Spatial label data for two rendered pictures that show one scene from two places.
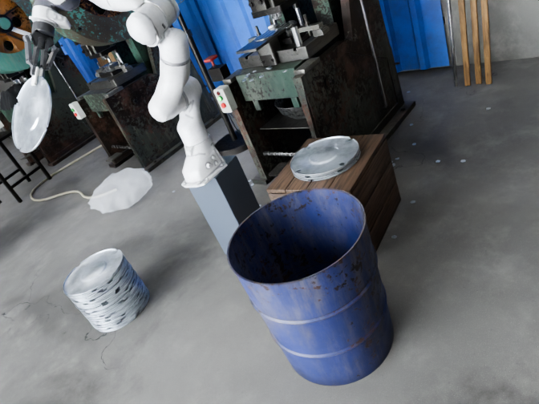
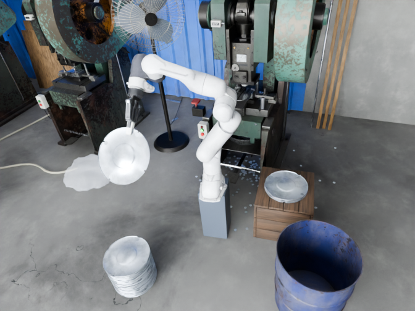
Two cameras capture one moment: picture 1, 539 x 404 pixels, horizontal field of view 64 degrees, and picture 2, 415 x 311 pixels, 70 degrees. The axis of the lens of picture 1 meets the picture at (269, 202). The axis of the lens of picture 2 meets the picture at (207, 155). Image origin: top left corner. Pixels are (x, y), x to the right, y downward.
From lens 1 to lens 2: 1.11 m
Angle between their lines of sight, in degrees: 21
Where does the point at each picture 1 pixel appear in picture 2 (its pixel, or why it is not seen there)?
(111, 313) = (141, 286)
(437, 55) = (296, 104)
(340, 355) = not seen: outside the picture
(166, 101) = (213, 151)
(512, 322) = (394, 289)
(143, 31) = (227, 116)
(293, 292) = (336, 295)
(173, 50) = (234, 126)
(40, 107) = (135, 153)
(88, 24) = (84, 49)
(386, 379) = not seen: outside the picture
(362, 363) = not seen: outside the picture
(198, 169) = (216, 191)
